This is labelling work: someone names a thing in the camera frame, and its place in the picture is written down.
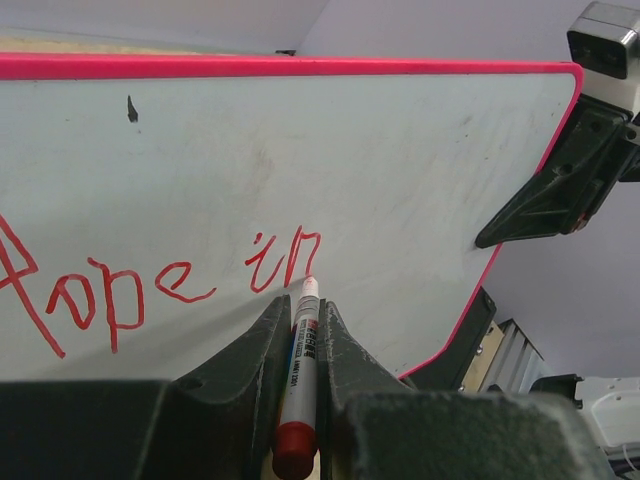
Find aluminium frame rail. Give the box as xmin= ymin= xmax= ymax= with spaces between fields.
xmin=458 ymin=319 xmax=552 ymax=393

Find pink framed whiteboard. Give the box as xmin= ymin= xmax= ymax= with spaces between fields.
xmin=1 ymin=53 xmax=583 ymax=380

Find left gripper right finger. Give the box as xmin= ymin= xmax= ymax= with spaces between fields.
xmin=318 ymin=301 xmax=610 ymax=479

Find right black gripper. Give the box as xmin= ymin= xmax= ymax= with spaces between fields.
xmin=475 ymin=95 xmax=639 ymax=249

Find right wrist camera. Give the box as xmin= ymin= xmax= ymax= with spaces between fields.
xmin=567 ymin=1 xmax=639 ymax=116

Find black ribbed case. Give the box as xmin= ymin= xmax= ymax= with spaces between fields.
xmin=403 ymin=288 xmax=497 ymax=391

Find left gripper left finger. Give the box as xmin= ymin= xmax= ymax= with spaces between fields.
xmin=1 ymin=295 xmax=291 ymax=479

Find red white marker pen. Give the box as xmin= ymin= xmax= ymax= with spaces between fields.
xmin=272 ymin=276 xmax=320 ymax=479

